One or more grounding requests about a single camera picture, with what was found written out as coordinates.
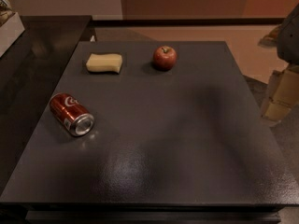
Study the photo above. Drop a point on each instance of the red coke can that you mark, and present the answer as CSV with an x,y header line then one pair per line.
x,y
72,115

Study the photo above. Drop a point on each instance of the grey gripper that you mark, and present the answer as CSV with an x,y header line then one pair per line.
x,y
290,39

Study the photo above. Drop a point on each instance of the yellow sponge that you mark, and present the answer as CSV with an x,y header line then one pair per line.
x,y
98,63

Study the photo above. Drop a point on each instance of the snack bag on box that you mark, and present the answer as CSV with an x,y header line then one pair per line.
x,y
6,11

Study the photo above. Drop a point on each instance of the red apple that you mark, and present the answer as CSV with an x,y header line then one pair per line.
x,y
164,58

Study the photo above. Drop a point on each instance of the white box at left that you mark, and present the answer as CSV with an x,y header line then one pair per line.
x,y
10,32

